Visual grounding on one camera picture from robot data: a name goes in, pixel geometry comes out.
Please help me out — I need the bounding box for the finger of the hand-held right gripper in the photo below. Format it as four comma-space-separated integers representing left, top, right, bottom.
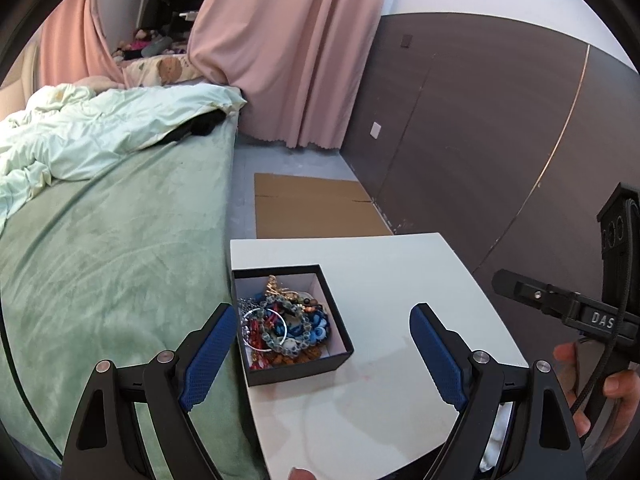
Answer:
492, 269, 627, 334

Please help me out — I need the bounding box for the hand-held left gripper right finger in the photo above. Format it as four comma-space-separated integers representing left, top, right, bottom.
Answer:
409, 302, 588, 480

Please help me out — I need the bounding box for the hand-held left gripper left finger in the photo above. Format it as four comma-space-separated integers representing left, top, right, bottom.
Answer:
60, 302, 237, 480

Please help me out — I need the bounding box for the red coral bracelet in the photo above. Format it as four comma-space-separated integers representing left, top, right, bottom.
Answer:
247, 312, 279, 347

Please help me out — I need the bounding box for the grey glass bead bracelet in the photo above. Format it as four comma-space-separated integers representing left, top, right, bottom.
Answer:
257, 295, 307, 354

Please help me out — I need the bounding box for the silver bangle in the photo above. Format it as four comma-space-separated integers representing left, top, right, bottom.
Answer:
242, 307, 289, 349

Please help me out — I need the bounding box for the brown wooden bead bracelet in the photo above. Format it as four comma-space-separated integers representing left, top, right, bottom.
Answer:
259, 345, 322, 369

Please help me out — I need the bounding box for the black jewelry box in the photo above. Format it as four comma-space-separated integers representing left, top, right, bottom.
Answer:
231, 264, 355, 387

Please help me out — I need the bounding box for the gold ornament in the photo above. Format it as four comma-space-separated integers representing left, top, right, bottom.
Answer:
265, 275, 297, 297

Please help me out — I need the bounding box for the blue tassel bracelet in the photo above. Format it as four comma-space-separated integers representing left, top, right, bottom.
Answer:
292, 310, 332, 347

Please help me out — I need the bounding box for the person's right hand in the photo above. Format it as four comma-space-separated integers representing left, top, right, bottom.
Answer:
554, 342, 640, 442

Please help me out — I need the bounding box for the green plush blanket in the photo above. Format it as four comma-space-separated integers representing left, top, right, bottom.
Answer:
0, 110, 272, 480

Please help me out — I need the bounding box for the flat cardboard sheet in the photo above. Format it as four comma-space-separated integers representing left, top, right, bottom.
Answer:
254, 172, 396, 240

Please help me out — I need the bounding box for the black cloth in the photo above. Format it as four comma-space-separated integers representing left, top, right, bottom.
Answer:
165, 109, 227, 144

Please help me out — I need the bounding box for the pale green duvet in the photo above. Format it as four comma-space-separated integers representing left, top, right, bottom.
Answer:
0, 82, 248, 235

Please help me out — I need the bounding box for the bear print pillow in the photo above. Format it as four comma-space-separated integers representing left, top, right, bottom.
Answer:
122, 55, 202, 89

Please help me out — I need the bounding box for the pink pillow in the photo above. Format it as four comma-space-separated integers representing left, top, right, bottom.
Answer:
77, 76, 122, 93

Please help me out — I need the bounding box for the wide pink curtain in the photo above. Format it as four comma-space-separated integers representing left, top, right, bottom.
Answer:
187, 0, 397, 151

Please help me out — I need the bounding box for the pile of plush toys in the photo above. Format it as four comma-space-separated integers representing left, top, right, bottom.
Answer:
112, 29, 192, 62

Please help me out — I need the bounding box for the beige headboard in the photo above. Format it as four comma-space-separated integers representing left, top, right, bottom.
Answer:
0, 42, 42, 122

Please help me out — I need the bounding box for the narrow pink curtain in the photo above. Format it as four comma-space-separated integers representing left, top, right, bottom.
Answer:
39, 0, 127, 87

